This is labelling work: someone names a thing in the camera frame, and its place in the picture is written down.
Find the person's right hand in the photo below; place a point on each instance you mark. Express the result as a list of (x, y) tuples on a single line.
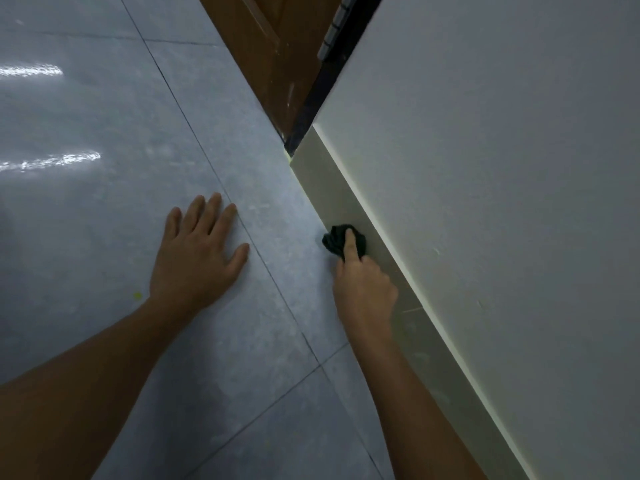
[(364, 294)]

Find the person's left hand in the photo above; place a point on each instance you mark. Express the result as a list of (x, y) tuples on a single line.
[(192, 264)]

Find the person's left middle finger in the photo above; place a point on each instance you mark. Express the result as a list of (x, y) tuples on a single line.
[(211, 216)]

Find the person's left little finger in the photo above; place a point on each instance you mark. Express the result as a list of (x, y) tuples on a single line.
[(172, 227)]

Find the person's left thumb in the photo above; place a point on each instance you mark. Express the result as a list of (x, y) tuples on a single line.
[(238, 259)]

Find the black cleaning cloth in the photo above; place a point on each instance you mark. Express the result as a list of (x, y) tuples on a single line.
[(336, 240)]

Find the person's left forearm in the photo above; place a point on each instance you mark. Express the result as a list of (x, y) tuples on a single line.
[(85, 394)]

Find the person's right forearm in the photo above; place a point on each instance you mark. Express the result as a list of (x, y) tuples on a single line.
[(412, 414)]

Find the cream skirting board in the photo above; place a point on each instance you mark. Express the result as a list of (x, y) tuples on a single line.
[(380, 274)]

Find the brown wooden door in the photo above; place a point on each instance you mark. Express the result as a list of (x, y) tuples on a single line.
[(270, 59)]

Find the grey metal door hinge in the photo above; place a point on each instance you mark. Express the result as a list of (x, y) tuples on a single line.
[(337, 24)]

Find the black door frame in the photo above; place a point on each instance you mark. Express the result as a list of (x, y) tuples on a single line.
[(327, 79)]

